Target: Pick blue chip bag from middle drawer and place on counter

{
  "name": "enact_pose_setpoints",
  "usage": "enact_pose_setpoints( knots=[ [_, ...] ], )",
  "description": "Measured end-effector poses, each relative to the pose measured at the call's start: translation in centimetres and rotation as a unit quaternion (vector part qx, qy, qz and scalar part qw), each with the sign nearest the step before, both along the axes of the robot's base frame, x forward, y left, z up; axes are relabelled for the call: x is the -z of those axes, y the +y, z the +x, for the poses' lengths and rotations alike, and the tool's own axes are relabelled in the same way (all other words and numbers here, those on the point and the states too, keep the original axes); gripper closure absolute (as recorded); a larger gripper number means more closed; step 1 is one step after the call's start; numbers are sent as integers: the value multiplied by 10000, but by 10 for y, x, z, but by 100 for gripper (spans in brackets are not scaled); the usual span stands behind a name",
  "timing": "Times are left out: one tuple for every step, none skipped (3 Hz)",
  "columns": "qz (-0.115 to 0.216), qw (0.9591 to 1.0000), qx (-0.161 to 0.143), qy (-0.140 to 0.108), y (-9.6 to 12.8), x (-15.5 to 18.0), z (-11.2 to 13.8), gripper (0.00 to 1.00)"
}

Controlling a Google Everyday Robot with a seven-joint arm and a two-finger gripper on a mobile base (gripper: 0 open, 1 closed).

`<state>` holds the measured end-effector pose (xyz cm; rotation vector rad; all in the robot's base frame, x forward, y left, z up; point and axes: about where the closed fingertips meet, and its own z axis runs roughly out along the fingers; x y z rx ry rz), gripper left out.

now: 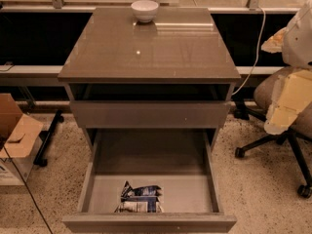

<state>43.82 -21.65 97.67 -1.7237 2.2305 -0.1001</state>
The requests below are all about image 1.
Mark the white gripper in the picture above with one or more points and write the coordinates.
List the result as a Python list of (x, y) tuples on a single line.
[(298, 39)]

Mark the blue chip bag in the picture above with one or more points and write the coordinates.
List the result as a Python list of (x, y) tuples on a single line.
[(144, 199)]

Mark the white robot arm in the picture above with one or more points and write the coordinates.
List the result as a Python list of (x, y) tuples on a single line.
[(298, 40)]

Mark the open grey drawer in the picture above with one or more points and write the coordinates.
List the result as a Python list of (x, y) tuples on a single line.
[(150, 181)]

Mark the grey drawer cabinet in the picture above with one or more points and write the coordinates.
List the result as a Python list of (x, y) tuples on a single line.
[(172, 73)]

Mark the brown office chair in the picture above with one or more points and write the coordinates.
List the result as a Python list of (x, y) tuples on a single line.
[(300, 128)]

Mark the white ceramic bowl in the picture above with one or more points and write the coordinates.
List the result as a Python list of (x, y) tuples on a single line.
[(145, 10)]

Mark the black metal stand leg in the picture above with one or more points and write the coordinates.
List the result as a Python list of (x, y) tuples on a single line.
[(45, 136)]

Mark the cardboard box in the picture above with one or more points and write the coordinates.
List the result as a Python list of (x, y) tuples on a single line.
[(20, 142)]

